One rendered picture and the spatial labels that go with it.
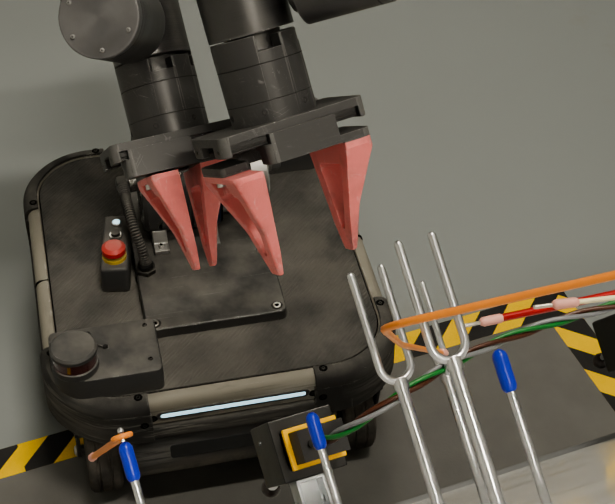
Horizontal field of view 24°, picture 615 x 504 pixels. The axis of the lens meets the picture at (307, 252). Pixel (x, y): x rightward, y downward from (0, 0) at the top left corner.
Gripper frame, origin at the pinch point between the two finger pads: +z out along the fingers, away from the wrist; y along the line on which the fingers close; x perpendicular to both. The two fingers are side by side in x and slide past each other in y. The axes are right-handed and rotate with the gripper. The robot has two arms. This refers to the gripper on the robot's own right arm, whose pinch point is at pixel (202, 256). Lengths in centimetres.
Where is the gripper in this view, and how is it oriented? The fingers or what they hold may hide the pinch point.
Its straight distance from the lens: 106.6
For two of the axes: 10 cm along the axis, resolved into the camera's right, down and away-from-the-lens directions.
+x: -2.6, 0.4, 9.7
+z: 2.4, 9.7, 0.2
